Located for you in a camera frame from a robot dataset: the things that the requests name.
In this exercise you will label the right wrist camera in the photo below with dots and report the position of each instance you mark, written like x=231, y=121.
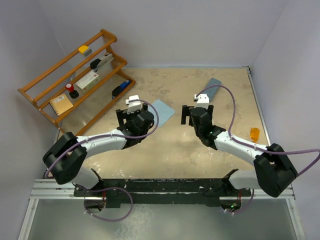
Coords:
x=202, y=101

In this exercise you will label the metal binder clip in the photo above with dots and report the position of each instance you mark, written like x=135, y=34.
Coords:
x=73, y=76

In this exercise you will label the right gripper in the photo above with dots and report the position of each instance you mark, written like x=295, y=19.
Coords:
x=186, y=112

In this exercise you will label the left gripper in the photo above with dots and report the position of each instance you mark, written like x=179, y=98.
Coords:
x=123, y=114

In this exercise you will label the blue cleaning cloth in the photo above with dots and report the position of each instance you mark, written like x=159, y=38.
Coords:
x=164, y=112

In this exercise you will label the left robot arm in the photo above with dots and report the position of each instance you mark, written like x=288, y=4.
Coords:
x=64, y=160

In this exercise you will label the black white stapler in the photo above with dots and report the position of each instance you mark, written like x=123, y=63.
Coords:
x=101, y=60

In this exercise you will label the wooden shelf rack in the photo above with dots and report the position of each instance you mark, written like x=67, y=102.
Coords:
x=91, y=105

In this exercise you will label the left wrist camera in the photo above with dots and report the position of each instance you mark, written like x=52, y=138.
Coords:
x=133, y=104

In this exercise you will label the brown spiral notebook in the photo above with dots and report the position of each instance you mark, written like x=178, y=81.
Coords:
x=61, y=104

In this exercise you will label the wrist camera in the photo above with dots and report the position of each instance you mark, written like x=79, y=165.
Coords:
x=133, y=104
x=202, y=101

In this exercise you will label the grey glasses case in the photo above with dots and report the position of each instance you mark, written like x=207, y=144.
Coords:
x=211, y=88

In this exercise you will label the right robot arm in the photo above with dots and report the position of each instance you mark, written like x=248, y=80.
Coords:
x=273, y=171

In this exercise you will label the orange sunglasses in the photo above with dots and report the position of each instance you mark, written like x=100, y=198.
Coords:
x=254, y=134

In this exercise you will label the white green box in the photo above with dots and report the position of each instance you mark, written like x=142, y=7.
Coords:
x=88, y=81

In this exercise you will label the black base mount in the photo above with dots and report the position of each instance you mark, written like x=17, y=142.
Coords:
x=211, y=192

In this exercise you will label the yellow grey eraser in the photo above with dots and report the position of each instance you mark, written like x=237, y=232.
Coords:
x=85, y=50

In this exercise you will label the red black stamp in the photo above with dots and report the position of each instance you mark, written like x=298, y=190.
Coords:
x=72, y=91

